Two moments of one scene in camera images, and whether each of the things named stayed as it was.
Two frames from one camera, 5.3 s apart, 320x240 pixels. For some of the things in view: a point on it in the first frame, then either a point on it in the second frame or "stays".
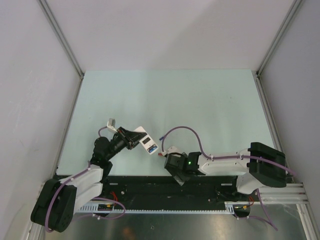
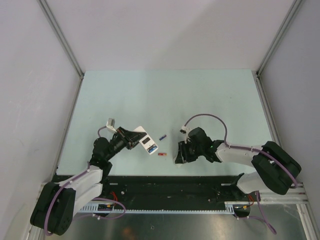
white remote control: [147, 142] stays
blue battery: [152, 149] stays
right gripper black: [180, 178] → [183, 156]
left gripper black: [129, 138] stays
